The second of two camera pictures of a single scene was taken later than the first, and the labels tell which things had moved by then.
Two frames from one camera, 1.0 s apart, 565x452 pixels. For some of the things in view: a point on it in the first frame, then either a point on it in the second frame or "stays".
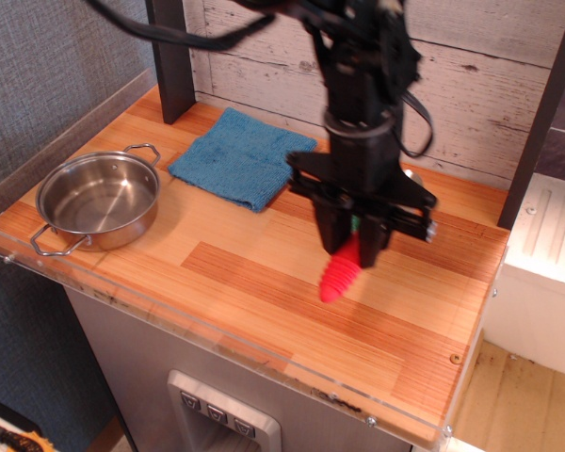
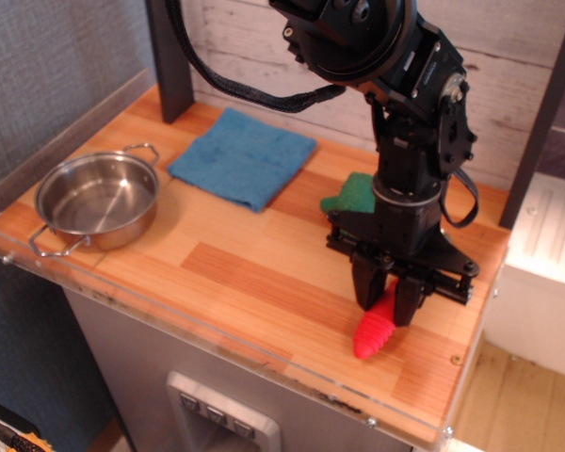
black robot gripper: (363, 168) -> (402, 229)
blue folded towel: (240, 159) stays
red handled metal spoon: (346, 262) -> (379, 324)
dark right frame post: (562, 68) stays
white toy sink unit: (536, 312) stays
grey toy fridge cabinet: (176, 393) stays
